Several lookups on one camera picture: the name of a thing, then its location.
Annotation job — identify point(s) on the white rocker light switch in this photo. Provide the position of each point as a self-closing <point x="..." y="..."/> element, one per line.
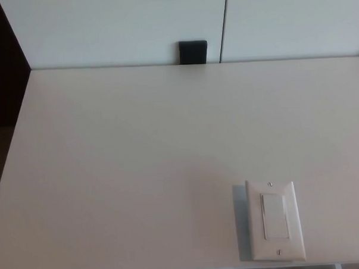
<point x="274" y="216"/>

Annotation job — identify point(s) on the white lettered cabinet door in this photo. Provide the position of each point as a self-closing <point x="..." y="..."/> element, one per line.
<point x="103" y="30"/>

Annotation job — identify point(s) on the white plain cabinet door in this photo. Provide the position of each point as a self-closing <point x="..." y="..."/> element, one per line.
<point x="296" y="22"/>

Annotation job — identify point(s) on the dark brown cabinet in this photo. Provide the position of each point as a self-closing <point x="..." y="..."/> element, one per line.
<point x="1" y="73"/>

